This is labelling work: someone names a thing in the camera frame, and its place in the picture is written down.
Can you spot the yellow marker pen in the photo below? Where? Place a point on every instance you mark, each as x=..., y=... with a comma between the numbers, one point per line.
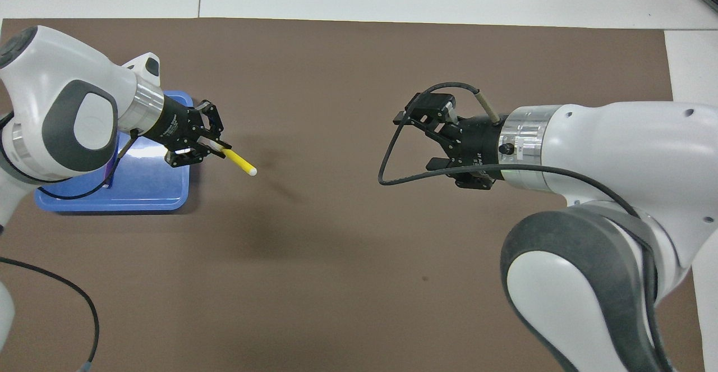
x=241, y=162

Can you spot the purple marker pen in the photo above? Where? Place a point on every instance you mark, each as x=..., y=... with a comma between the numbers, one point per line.
x=107, y=178

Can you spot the blue plastic tray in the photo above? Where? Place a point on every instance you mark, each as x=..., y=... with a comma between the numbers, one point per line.
x=151, y=187

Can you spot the brown table mat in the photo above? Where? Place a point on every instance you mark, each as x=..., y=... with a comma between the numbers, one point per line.
x=336, y=276

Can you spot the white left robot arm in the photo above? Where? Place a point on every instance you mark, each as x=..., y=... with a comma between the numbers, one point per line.
x=45, y=63

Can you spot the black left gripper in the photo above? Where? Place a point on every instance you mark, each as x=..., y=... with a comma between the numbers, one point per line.
x=174, y=125

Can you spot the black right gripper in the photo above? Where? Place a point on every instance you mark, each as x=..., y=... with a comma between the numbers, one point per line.
x=482, y=147

